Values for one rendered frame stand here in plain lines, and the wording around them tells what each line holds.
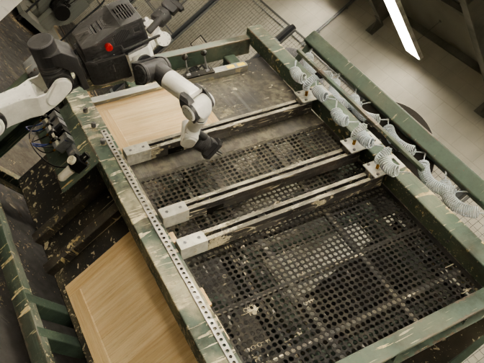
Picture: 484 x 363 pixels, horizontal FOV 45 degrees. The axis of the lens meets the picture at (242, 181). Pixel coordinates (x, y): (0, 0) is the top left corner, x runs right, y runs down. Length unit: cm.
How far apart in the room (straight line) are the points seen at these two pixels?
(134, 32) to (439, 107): 634
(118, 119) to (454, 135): 578
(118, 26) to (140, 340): 137
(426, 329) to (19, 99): 195
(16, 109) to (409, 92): 681
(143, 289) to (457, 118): 626
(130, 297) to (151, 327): 20
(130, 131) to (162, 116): 21
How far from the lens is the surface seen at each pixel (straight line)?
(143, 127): 307
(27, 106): 275
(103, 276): 290
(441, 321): 246
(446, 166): 331
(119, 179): 275
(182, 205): 259
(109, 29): 262
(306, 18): 1067
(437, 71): 888
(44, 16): 819
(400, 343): 235
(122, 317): 276
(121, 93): 326
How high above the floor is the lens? 153
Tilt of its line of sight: 5 degrees down
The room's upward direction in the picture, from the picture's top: 50 degrees clockwise
